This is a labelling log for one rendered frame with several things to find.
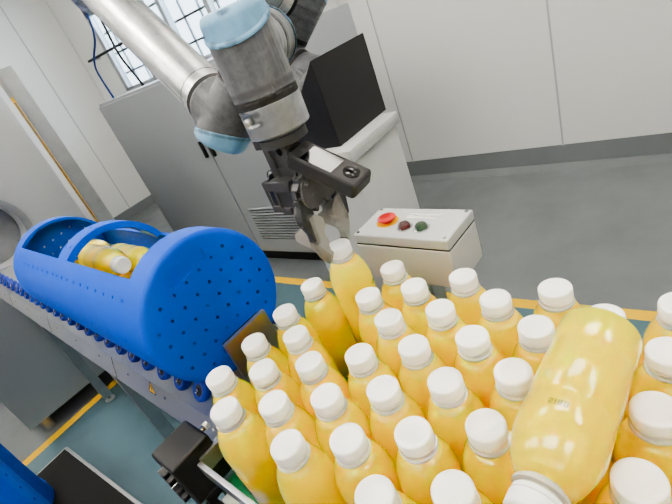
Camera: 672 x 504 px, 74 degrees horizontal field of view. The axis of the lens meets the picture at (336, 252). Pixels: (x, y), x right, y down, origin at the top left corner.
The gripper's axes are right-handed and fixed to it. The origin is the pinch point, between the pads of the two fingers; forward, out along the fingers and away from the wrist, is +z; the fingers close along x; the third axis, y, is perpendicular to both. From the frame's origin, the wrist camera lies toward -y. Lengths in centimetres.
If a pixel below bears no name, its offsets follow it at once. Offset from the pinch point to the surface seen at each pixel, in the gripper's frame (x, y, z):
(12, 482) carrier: 55, 56, 24
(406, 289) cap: 1.2, -11.8, 5.4
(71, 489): 58, 156, 100
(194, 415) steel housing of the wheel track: 25.6, 32.0, 26.8
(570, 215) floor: -197, 28, 115
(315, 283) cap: 3.4, 5.4, 5.4
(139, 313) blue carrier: 24.7, 23.2, -2.1
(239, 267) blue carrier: 5.6, 22.6, 2.7
